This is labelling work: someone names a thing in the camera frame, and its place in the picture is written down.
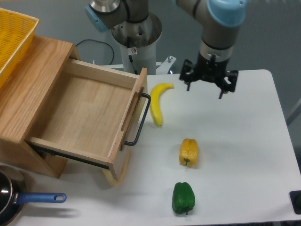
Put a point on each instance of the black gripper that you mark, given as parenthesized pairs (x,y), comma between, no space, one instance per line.
(210,71)

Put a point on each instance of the wooden top drawer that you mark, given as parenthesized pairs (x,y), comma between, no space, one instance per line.
(91,114)

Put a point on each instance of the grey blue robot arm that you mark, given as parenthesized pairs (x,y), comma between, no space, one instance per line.
(220,19)

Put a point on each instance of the wooden drawer cabinet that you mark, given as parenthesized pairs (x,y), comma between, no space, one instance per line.
(21,100)

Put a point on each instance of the yellow banana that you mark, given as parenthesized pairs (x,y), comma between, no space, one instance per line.
(155,94)

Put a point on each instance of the yellow bell pepper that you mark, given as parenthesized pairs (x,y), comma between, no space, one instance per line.
(188,155)

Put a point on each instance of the green bell pepper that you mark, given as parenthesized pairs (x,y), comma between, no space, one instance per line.
(183,198)

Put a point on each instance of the triangular bread slice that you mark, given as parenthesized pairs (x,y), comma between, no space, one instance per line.
(120,173)

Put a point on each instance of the black corner object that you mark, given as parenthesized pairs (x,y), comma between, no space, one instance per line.
(295,197)

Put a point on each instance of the yellow plastic basket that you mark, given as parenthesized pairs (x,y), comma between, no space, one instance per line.
(16,33)

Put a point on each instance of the white metal base frame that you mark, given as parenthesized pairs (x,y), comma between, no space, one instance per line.
(161,67)

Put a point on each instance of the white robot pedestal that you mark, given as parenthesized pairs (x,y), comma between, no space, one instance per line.
(138,43)

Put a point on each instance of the black pan blue handle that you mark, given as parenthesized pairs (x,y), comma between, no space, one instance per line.
(14,194)

